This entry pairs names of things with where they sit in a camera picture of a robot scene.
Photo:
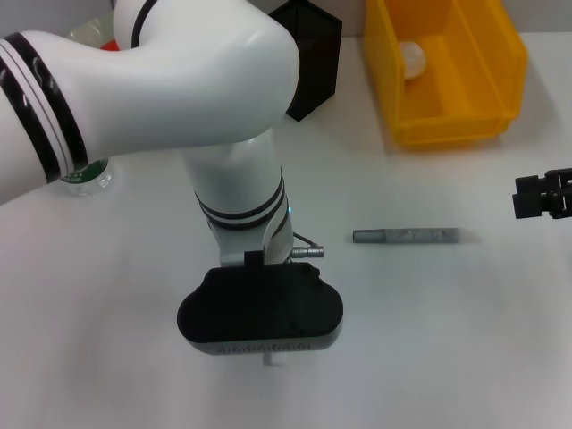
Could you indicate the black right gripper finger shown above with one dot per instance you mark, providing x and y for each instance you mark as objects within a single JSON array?
[
  {"x": 532, "y": 205},
  {"x": 558, "y": 181}
]

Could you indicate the grey glitter pen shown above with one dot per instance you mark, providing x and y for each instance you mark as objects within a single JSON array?
[{"x": 402, "y": 236}]

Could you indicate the white paper ball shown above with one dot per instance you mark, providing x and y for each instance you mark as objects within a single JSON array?
[{"x": 413, "y": 60}]

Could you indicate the green pen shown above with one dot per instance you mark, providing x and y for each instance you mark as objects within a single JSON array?
[{"x": 275, "y": 359}]

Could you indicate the clear green-label water bottle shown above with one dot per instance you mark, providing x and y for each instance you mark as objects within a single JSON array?
[{"x": 89, "y": 183}]

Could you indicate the orange toy fruit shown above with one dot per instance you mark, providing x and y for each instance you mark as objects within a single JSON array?
[{"x": 111, "y": 46}]

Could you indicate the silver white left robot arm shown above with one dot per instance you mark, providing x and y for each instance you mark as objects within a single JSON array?
[{"x": 179, "y": 80}]

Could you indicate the black mesh pen holder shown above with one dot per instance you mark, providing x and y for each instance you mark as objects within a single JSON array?
[{"x": 317, "y": 67}]

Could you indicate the pale green glass fruit plate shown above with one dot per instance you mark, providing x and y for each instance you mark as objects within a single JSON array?
[{"x": 89, "y": 31}]

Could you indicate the yellow plastic bin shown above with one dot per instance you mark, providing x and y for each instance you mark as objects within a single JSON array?
[{"x": 460, "y": 89}]

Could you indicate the silver left connector plug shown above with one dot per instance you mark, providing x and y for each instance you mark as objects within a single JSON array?
[{"x": 308, "y": 251}]

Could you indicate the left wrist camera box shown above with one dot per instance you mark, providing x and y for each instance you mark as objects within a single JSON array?
[{"x": 259, "y": 308}]

